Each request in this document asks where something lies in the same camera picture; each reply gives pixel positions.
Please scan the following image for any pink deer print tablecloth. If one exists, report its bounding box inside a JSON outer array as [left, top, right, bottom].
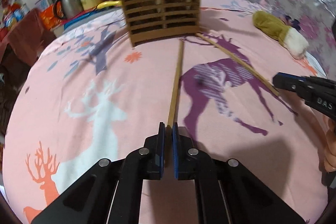
[[3, 0, 327, 223]]

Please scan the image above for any stainless steel electric kettle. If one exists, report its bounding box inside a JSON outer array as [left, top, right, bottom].
[[53, 0, 84, 20]]

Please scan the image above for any person's right hand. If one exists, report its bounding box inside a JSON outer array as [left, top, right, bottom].
[[324, 118, 336, 172]]

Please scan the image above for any red gift box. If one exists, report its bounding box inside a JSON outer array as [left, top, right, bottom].
[[39, 5, 62, 30]]

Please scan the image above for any yellow small frying pan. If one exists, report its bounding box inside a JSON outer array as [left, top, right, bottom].
[[96, 0, 122, 10]]

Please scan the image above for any wooden chopstick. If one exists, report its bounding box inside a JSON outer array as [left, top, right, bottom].
[[167, 39, 184, 128], [195, 32, 280, 97]]

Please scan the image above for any red cloth covered table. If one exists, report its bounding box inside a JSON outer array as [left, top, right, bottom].
[[1, 9, 56, 67]]

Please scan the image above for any olive white plush toy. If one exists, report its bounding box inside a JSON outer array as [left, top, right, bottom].
[[252, 10, 309, 60]]

